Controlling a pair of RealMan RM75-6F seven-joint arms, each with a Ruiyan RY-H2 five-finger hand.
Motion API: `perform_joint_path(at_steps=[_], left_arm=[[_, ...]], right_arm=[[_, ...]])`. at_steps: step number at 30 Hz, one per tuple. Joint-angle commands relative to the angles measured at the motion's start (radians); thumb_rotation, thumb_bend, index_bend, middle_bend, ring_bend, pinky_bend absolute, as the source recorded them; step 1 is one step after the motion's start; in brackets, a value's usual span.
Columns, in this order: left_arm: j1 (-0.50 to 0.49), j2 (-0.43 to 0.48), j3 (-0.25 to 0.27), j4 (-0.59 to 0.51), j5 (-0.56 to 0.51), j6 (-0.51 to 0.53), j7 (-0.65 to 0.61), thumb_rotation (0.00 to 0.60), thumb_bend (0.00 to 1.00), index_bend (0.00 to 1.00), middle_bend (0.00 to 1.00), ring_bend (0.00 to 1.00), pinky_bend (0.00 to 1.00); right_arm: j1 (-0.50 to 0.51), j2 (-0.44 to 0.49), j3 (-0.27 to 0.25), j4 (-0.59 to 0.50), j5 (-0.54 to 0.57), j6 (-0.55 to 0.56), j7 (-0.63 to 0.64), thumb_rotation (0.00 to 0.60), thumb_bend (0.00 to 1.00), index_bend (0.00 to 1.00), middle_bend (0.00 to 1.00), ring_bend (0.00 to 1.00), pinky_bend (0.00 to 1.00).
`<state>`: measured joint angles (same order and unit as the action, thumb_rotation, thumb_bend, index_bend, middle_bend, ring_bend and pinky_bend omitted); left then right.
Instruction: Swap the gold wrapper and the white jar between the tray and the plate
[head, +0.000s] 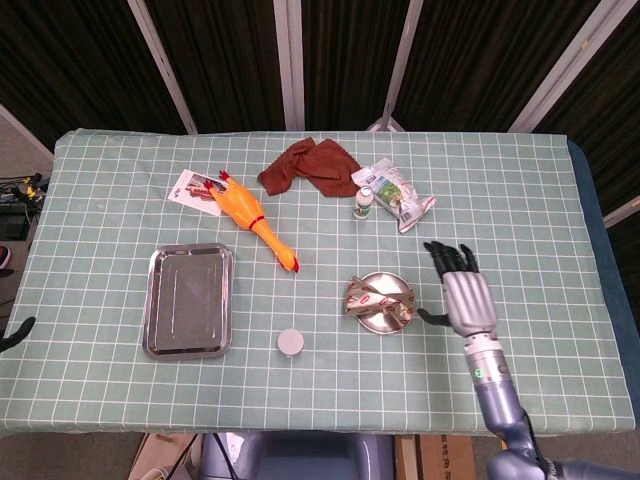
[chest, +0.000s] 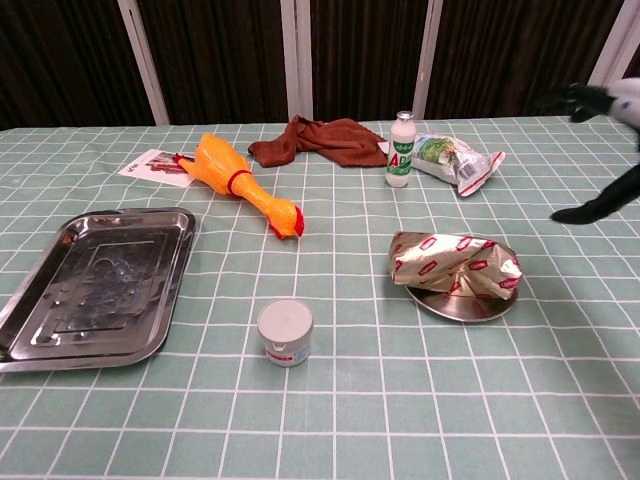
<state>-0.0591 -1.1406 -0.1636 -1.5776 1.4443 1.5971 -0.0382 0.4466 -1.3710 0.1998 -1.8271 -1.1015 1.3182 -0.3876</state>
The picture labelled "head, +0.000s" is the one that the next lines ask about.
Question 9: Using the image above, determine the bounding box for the brown towel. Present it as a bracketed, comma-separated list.
[257, 138, 362, 200]

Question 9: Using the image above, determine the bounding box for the rectangular steel tray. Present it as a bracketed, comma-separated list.
[141, 242, 235, 362]

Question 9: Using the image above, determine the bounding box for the plain cardboard box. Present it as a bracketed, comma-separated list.
[130, 432, 201, 480]

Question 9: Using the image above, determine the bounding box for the black equipment with cables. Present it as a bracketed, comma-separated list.
[0, 172, 51, 244]

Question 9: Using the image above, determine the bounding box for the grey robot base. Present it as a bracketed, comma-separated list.
[199, 432, 397, 480]

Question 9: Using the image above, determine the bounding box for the round steel plate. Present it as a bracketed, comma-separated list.
[352, 271, 417, 336]

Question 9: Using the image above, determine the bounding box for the yellow rubber chicken toy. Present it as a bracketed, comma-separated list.
[203, 169, 301, 274]

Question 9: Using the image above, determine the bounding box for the white printed card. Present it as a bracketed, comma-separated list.
[168, 168, 224, 217]

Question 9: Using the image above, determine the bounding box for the white milk drink bottle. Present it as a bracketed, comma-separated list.
[353, 185, 374, 220]

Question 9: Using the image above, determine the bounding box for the green checked tablecloth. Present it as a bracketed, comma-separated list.
[0, 128, 634, 439]

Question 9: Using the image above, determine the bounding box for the cardboard box with print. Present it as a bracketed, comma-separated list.
[394, 435, 501, 480]

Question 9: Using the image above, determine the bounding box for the dark folding screen white frame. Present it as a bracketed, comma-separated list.
[0, 0, 640, 226]

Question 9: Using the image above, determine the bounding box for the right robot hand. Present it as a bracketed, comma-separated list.
[417, 240, 500, 337]

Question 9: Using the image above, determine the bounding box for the snack wrapper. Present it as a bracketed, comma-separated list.
[342, 274, 417, 331]

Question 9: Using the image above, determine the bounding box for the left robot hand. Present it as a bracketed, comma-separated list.
[0, 316, 37, 354]

